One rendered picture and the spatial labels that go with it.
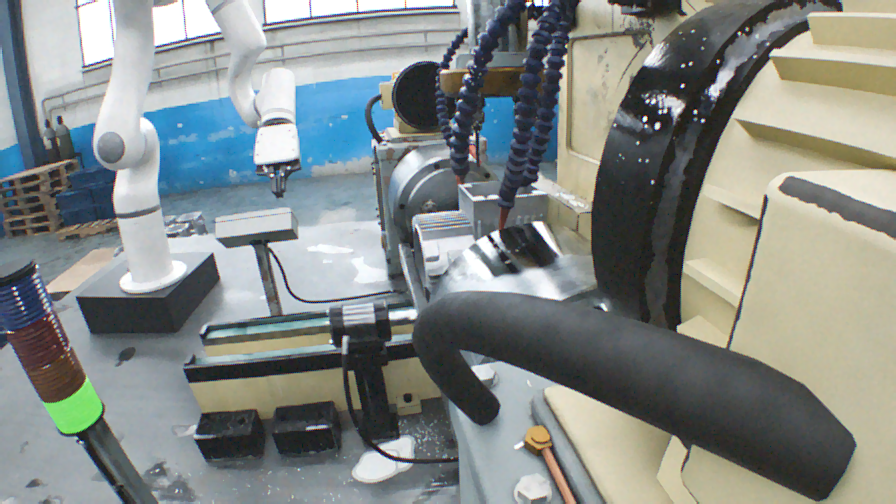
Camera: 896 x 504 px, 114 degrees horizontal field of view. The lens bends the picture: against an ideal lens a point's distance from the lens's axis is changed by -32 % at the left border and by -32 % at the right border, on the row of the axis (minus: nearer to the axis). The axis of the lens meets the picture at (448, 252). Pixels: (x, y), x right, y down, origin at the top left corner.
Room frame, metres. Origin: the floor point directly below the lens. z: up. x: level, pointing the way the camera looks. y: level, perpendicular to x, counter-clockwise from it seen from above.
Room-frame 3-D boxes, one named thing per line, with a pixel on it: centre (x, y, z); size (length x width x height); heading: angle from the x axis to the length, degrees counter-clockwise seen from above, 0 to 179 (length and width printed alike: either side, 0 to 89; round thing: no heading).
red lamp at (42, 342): (0.26, 0.43, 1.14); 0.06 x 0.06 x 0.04
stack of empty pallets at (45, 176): (4.80, 6.10, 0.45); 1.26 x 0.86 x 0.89; 93
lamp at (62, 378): (0.26, 0.43, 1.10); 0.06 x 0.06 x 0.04
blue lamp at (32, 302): (0.26, 0.43, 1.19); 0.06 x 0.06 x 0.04
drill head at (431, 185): (1.01, 0.01, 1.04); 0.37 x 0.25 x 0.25; 10
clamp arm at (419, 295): (0.61, 0.06, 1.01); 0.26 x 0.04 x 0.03; 11
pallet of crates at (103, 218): (4.50, 4.51, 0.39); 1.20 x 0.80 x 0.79; 101
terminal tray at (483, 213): (0.66, -0.09, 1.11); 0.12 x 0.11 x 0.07; 100
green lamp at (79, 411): (0.26, 0.43, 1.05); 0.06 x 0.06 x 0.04
